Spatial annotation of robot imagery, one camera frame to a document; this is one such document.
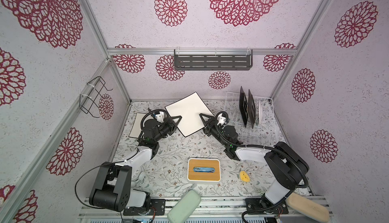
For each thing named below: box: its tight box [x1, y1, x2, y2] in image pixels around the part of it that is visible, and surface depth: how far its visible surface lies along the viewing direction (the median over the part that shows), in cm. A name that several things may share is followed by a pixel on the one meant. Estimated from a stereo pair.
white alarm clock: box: [130, 171, 147, 189], surface depth 81 cm
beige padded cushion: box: [286, 192, 330, 223], surface depth 72 cm
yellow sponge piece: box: [239, 170, 251, 182], surface depth 83 cm
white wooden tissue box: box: [186, 158, 222, 183], surface depth 83 cm
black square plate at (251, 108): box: [247, 89, 256, 129], surface depth 97 cm
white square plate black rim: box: [164, 91, 214, 138], surface depth 86 cm
